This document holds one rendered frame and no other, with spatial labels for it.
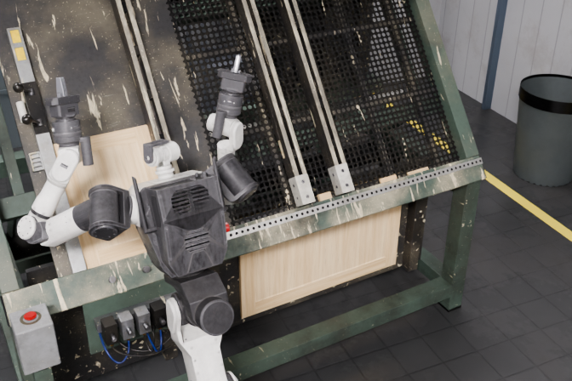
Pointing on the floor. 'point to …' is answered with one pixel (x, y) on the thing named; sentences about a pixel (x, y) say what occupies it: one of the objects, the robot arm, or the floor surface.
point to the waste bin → (544, 130)
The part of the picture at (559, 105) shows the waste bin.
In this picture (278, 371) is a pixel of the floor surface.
